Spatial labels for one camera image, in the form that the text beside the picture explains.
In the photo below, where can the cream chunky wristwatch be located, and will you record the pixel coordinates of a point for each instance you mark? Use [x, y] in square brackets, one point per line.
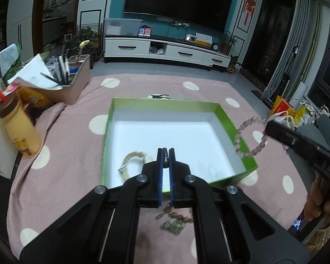
[133, 163]

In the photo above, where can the green gift box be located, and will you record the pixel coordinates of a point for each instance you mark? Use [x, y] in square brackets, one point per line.
[201, 133]

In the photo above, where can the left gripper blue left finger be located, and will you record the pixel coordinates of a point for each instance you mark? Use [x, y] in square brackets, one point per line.
[151, 193]

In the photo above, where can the pink desk organizer tray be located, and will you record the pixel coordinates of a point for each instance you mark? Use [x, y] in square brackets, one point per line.
[79, 79]

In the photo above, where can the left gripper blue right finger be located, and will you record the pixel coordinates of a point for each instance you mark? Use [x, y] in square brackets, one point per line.
[180, 196]

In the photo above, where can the white paper sheets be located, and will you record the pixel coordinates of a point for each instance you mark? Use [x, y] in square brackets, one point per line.
[35, 74]

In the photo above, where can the white TV cabinet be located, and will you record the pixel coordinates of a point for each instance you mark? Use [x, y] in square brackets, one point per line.
[158, 49]

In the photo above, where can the white plastic shopping bag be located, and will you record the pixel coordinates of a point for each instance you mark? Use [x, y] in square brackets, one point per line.
[284, 119]

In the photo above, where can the orange paper bag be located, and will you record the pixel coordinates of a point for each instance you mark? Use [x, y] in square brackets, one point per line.
[282, 107]

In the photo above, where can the pink polka dot tablecloth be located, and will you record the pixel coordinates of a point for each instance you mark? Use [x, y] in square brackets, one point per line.
[69, 164]

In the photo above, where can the tan knitted sleeve forearm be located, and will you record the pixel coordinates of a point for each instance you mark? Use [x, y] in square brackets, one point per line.
[314, 207]

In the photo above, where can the yellow bear bottle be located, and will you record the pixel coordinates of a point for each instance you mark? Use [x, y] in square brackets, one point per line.
[19, 126]

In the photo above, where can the clear plastic storage bin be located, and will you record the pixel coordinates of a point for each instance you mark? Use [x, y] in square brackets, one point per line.
[122, 26]

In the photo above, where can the black wall television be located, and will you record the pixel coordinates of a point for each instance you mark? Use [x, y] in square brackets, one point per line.
[212, 14]

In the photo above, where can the potted green plant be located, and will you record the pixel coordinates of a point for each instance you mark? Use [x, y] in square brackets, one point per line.
[228, 41]

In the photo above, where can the yellow snack bag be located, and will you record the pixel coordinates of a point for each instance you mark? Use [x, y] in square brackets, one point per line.
[34, 98]

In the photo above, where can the right red chinese knot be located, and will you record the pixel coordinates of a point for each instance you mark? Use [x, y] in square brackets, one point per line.
[249, 8]

